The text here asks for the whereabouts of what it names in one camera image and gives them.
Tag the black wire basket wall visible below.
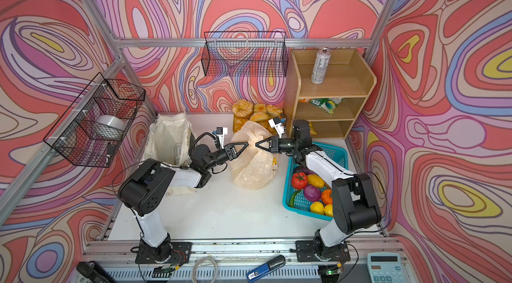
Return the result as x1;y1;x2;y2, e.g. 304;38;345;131
43;74;146;168
201;30;289;78

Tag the striped ring bread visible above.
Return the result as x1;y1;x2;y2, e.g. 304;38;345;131
233;118;248;133

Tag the yellow toy lemon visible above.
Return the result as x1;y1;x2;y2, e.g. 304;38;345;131
324;204;333;218
309;202;325;215

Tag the blue black handheld tool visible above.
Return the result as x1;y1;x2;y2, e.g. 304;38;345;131
246;255;286;283

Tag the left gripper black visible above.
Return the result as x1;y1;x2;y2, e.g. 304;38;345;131
202;145;247;174

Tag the green snack packet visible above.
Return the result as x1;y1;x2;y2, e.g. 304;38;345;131
309;98;343;115

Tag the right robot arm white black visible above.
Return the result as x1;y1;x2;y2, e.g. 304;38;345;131
255;120;382;261

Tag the sugared bread roll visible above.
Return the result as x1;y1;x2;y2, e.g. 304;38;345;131
232;99;254;119

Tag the black wire basket back wall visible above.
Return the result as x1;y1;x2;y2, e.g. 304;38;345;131
201;30;289;78

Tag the oval bread bun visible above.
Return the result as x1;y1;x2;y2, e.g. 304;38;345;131
249;112;270;124

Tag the white calculator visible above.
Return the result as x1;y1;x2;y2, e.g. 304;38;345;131
367;252;407;283

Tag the orange toy pumpkin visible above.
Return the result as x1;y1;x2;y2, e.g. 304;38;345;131
321;189;333;206

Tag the teal plastic basket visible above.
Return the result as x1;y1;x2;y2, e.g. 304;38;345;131
282;142;350;221

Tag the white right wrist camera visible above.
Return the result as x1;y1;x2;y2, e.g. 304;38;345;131
268;116;286;138

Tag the silver tape roll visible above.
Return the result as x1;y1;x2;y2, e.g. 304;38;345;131
93;115;127;140

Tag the white canvas tote bag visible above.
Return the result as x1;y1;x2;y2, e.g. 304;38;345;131
143;112;199;196

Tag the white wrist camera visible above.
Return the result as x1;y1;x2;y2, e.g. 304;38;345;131
215;127;228;149
268;116;286;138

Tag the wooden shelf unit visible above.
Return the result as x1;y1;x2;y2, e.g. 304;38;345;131
283;49;377;139

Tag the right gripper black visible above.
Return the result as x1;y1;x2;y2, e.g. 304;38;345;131
256;135;299;153

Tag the coiled white cable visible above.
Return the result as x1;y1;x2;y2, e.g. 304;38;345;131
191;256;219;283

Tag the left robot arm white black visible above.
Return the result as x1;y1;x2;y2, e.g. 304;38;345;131
117;142;249;266

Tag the white energy drink can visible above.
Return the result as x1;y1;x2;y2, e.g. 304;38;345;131
174;143;182;165

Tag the translucent beige plastic bag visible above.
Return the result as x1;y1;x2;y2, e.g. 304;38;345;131
230;121;279;190

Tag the silver pink drink can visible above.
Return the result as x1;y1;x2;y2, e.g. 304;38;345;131
311;48;331;84

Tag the yellow toy corn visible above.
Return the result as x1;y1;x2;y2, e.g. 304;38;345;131
307;174;325;188

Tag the black wire basket left wall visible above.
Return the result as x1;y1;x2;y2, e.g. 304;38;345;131
43;74;146;168

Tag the purple toy onion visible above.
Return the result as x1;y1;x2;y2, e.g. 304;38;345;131
303;185;321;202

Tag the yellow toy lemon right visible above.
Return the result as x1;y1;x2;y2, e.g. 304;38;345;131
324;204;333;218

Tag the red toy tomato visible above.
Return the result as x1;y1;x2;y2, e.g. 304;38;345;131
291;172;309;190

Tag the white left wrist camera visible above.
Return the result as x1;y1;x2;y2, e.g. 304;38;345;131
215;127;228;149

